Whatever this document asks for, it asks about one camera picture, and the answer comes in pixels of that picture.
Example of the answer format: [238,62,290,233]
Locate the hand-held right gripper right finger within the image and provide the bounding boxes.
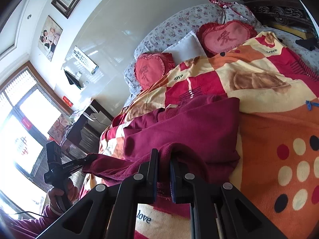
[169,156,292,239]

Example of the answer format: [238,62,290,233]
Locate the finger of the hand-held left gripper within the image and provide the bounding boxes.
[79,154,97,170]

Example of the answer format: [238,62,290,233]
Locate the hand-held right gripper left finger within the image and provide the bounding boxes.
[35,149,159,239]

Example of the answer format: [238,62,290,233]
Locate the maroon fleece garment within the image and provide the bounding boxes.
[82,94,241,202]

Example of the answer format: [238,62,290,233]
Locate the person's left forearm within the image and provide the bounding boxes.
[0,202,65,239]

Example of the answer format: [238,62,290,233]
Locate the person's left hand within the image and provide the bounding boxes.
[47,179,80,215]

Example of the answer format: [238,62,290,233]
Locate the dark wooden desk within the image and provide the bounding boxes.
[35,100,114,205]

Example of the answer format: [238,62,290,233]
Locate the printed picture box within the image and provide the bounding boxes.
[48,116,73,142]

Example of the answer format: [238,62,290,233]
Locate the wooden framed window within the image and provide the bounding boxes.
[0,61,75,215]

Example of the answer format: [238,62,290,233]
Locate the white desk object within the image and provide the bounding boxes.
[80,103,100,122]

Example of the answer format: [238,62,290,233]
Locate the black hanging cloth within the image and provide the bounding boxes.
[64,69,82,89]

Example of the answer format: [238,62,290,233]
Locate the eye chart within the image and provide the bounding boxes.
[71,46,99,75]

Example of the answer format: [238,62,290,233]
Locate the small red heart pillow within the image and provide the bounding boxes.
[135,52,175,91]

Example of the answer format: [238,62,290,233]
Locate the white pillow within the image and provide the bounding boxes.
[162,30,207,64]

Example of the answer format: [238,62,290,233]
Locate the printed orange red blanket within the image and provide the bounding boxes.
[85,31,319,239]

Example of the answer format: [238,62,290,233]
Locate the large red heart pillow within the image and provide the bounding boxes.
[196,20,257,58]

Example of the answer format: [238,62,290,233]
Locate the red floral cloth bundle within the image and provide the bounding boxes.
[209,0,240,9]

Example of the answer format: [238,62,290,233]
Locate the floral bed sheet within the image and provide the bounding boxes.
[257,26,319,72]

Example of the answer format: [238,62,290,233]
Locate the black object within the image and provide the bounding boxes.
[295,37,318,51]

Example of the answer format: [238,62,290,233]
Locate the dark carved wooden cabinet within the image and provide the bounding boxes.
[237,0,317,33]

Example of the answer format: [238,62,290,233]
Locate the black cable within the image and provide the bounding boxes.
[10,210,49,217]

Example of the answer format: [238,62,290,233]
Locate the wall poster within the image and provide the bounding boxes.
[38,15,63,62]

